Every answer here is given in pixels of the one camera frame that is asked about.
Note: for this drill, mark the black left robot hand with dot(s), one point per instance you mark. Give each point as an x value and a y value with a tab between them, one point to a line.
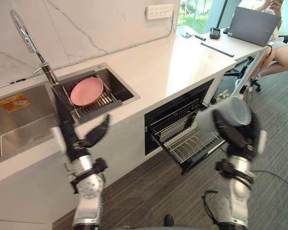
73	137

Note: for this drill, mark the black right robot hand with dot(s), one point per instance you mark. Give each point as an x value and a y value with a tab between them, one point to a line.
237	139

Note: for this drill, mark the pale grey cup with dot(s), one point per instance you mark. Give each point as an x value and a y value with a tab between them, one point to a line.
240	111

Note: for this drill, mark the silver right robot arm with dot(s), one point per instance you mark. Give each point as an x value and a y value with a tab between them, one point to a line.
240	189

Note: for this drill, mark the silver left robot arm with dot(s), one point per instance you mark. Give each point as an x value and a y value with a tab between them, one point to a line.
91	187

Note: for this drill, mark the sink drain rack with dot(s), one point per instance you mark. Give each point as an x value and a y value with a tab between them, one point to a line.
103	100

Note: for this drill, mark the large stainless steel sink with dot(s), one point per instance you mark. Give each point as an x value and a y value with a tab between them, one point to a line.
19	129

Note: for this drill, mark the orange sink sticker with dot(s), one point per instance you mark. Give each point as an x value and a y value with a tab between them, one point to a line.
14	102

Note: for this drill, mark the small stainless steel sink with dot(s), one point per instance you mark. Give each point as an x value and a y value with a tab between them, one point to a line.
121	88

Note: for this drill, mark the black built-in dishwasher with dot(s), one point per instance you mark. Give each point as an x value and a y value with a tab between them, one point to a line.
172	110

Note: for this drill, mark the floor power strip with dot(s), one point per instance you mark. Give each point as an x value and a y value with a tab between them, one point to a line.
222	94

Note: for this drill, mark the pink plate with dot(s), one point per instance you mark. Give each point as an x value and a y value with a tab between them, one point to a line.
86	92

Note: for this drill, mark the black office chair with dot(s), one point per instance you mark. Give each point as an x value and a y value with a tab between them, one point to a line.
254	83

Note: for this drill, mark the white desk leg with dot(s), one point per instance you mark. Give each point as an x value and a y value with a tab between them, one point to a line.
250	69

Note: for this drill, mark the thin black bar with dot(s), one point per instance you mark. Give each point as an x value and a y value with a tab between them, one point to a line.
217	49

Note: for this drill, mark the person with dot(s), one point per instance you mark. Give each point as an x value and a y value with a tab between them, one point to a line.
284	55

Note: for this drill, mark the robot dark foot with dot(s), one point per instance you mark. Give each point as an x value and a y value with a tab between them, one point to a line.
168	220

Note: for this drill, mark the small black device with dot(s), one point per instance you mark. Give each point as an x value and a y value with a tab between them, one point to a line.
215	33

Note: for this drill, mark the chrome kitchen faucet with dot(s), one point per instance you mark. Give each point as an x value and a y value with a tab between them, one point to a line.
26	38

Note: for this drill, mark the grey laptop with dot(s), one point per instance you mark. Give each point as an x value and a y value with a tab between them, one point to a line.
254	26

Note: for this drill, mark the robot grey torso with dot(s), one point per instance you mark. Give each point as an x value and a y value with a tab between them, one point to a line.
148	227

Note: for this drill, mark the glass window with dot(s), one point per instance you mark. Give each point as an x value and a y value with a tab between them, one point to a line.
194	14

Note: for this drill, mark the white wall power strip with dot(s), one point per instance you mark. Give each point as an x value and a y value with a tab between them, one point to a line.
159	11

